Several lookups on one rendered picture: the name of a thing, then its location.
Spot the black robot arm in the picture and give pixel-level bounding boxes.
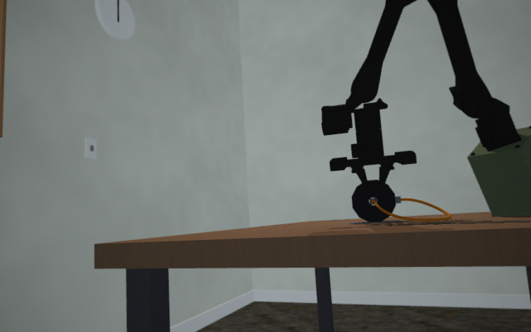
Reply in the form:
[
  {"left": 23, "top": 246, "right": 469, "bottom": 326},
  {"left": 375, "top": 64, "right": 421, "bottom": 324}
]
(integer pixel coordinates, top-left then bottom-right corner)
[{"left": 322, "top": 0, "right": 522, "bottom": 151}]

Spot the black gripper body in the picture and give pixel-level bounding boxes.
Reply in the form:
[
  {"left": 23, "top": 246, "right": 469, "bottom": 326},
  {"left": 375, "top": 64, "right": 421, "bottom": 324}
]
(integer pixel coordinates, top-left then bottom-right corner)
[{"left": 330, "top": 129, "right": 417, "bottom": 171}]

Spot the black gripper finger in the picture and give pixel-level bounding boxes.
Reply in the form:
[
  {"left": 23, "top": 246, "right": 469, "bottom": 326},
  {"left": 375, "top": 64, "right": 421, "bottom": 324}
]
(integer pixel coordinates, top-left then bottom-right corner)
[
  {"left": 352, "top": 169, "right": 371, "bottom": 199},
  {"left": 379, "top": 167, "right": 395, "bottom": 199}
]

